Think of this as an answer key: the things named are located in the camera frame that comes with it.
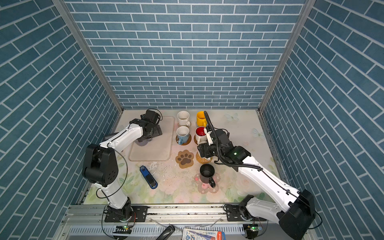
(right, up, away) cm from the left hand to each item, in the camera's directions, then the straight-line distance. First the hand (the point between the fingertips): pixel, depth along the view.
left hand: (153, 133), depth 94 cm
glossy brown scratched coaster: (+20, -7, +5) cm, 22 cm away
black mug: (+34, -22, -9) cm, 42 cm away
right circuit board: (+56, -44, -22) cm, 75 cm away
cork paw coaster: (+20, -16, 0) cm, 26 cm away
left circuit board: (-7, -46, -21) cm, 51 cm away
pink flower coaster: (+32, -30, -11) cm, 45 cm away
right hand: (+31, -4, -17) cm, 35 cm away
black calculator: (-35, -3, +8) cm, 36 cm away
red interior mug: (+30, -1, +8) cm, 31 cm away
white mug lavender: (-8, -7, +6) cm, 12 cm away
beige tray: (+4, -10, +5) cm, 11 cm away
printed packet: (+31, -45, -26) cm, 60 cm away
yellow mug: (+31, +9, +10) cm, 33 cm away
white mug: (+17, +11, +15) cm, 25 cm away
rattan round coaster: (+32, -17, 0) cm, 36 cm away
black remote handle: (+15, -42, -28) cm, 53 cm away
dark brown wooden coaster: (+27, -5, +8) cm, 28 cm away
